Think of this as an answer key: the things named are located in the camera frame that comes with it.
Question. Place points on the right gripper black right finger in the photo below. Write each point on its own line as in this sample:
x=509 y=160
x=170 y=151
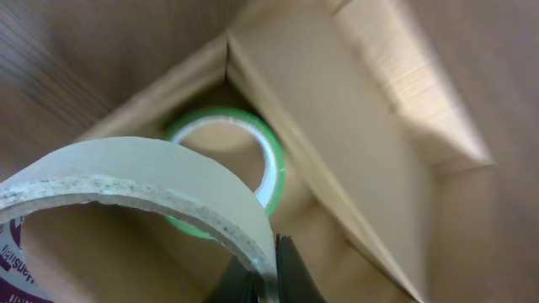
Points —
x=294 y=280

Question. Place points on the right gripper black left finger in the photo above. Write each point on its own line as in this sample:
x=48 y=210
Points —
x=237 y=285

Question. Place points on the brown cardboard box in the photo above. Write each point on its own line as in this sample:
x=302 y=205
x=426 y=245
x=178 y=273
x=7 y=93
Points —
x=356 y=94

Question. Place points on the green tape roll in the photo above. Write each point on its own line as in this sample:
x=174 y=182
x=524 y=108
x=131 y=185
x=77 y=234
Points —
x=239 y=141

